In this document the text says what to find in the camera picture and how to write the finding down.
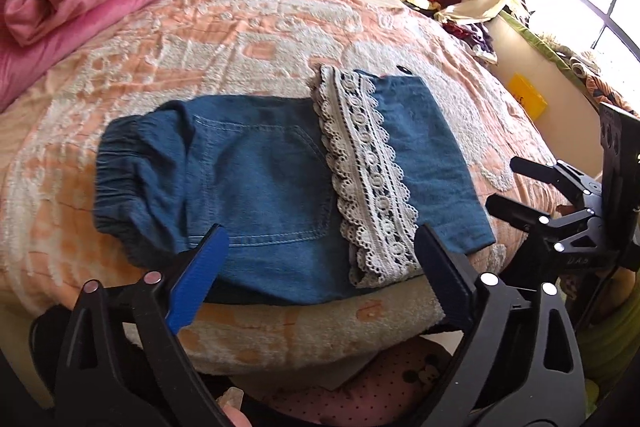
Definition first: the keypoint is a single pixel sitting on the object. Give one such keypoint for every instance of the person's left hand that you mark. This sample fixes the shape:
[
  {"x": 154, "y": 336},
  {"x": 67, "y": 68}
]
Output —
[{"x": 230, "y": 403}]

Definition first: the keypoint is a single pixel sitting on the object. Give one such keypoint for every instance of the orange white patterned bedspread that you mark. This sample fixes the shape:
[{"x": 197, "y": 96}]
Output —
[{"x": 180, "y": 49}]

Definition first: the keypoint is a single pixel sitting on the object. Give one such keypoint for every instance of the purple clothes on pillow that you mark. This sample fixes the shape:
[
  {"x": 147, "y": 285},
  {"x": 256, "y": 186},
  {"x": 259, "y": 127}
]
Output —
[{"x": 476, "y": 39}]

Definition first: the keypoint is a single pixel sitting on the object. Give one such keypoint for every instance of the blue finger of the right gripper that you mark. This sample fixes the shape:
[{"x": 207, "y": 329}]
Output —
[{"x": 535, "y": 171}]

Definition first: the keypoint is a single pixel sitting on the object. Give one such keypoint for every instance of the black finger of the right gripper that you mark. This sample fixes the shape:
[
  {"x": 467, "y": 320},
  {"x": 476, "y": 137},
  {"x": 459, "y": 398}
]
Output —
[{"x": 525, "y": 214}]

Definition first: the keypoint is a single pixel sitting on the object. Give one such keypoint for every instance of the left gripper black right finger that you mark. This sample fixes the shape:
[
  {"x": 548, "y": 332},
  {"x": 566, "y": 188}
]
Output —
[{"x": 452, "y": 278}]

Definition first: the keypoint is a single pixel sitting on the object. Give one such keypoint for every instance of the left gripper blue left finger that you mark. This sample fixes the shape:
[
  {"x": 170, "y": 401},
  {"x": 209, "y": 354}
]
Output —
[{"x": 197, "y": 271}]

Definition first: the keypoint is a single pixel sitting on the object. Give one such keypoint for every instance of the yellow paper bag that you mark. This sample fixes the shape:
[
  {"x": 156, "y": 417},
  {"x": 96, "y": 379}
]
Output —
[{"x": 527, "y": 96}]

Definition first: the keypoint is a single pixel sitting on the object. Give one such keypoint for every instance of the blue denim lace-trimmed pants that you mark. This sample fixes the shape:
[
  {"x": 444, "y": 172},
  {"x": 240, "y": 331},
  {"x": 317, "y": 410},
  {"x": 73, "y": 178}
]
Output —
[{"x": 321, "y": 196}]

